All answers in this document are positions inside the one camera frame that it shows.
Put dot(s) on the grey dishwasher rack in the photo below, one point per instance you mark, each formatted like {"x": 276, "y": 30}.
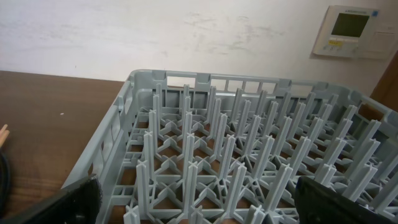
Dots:
{"x": 189, "y": 147}

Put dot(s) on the right wooden chopstick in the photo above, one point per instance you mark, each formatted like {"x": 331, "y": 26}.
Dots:
{"x": 3, "y": 137}

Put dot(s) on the wall thermostat panel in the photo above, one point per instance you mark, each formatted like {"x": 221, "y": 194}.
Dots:
{"x": 354, "y": 32}

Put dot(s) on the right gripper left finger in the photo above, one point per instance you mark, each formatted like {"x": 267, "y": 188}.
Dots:
{"x": 79, "y": 202}

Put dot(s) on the round black tray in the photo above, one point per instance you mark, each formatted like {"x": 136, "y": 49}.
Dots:
{"x": 5, "y": 182}

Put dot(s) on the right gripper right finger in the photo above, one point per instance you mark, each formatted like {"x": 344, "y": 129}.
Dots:
{"x": 318, "y": 204}

